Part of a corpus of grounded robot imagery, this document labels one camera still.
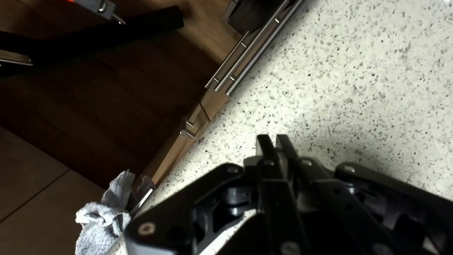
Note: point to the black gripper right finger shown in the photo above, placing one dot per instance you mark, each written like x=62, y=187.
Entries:
x=358, y=207

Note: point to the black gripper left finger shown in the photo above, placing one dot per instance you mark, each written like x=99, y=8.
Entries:
x=220, y=221

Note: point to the grey crumpled cloth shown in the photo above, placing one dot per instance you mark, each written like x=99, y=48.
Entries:
x=100, y=221

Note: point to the brown lower cabinet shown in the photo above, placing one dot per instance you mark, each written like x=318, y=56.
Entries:
x=212, y=100

